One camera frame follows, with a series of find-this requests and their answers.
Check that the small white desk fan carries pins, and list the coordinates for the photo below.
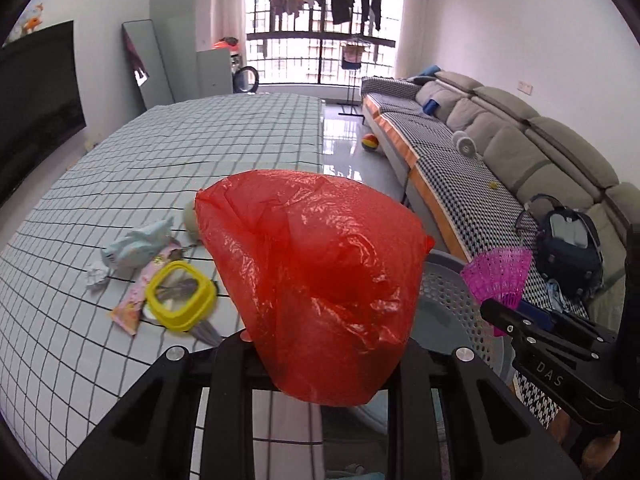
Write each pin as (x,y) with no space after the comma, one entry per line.
(464,144)

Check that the blue cylinder pillow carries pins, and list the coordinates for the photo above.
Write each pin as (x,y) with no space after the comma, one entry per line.
(431,107)

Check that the light blue wipes packet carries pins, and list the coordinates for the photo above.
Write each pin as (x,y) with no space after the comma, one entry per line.
(138,246)

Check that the red plastic bag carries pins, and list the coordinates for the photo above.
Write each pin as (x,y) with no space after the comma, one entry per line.
(325,273)

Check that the pink snack wrapper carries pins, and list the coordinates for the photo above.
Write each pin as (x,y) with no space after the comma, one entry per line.
(127,313)

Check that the grey perforated laundry basket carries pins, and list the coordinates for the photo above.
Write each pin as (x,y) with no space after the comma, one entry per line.
(448,317)

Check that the checkered white tablecloth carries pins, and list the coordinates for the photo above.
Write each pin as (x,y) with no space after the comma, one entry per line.
(64,362)

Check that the dark blue backpack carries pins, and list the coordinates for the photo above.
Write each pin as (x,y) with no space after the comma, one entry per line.
(567,248)

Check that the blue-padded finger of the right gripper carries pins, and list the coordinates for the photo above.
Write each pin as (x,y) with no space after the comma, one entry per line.
(539,317)

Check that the beige fluffy round pouch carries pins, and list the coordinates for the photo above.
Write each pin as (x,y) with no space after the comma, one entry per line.
(190,221)

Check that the black television screen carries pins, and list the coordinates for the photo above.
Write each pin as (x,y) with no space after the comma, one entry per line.
(40,104)

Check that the black clothes stand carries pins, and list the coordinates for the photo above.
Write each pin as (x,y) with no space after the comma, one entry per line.
(351,62)

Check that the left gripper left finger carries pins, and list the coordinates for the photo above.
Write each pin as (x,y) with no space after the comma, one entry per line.
(149,433)

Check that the grey cabinet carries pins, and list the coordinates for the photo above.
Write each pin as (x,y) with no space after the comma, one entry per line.
(214,72)

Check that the colourful toy ball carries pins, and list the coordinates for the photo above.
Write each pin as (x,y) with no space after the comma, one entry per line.
(370,142)

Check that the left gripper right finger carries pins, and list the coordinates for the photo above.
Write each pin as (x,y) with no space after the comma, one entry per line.
(443,410)

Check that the grey sectional sofa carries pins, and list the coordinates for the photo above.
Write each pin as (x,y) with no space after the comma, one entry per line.
(615,211)

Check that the houndstooth sofa cover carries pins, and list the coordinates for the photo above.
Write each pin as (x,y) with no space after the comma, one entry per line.
(470,205)

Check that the white tissue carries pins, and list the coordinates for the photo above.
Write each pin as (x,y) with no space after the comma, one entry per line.
(97,275)

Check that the plush toys on television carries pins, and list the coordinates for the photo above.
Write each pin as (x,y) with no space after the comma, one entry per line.
(27,23)

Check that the dark spiky hair clip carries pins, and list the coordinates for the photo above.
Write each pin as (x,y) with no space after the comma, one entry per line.
(205,329)

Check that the leaning floor mirror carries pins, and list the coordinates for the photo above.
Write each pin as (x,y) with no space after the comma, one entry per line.
(147,64)

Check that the yellow square plastic frame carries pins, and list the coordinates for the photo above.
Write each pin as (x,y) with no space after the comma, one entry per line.
(174,270)

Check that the pink plastic folding fan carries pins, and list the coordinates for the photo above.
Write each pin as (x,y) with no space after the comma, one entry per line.
(499,274)

